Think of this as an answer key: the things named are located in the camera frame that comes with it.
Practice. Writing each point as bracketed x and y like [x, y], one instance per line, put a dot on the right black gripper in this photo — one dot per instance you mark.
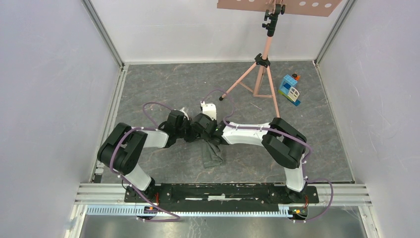
[215, 121]

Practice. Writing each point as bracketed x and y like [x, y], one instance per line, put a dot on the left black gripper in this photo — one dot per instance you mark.
[186, 122]

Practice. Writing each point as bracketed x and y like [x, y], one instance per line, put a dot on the grey cloth napkin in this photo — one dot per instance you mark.
[211, 155]

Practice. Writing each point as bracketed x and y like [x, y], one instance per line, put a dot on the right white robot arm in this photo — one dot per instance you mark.
[282, 141]

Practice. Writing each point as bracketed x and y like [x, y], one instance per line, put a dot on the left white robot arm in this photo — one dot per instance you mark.
[122, 149]

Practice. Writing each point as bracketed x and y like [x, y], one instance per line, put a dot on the pink music stand tripod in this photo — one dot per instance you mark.
[272, 10]

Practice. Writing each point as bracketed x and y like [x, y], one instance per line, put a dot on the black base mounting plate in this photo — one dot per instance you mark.
[228, 197]

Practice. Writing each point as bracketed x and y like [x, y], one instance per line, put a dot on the colourful toy block house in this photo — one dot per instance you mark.
[288, 89]

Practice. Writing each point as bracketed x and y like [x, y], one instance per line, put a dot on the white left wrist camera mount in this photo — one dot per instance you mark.
[184, 110]

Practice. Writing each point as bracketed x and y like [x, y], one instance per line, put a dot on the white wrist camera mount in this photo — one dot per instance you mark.
[209, 109]
[184, 110]

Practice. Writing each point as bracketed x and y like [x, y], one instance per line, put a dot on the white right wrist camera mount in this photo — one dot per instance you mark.
[209, 109]

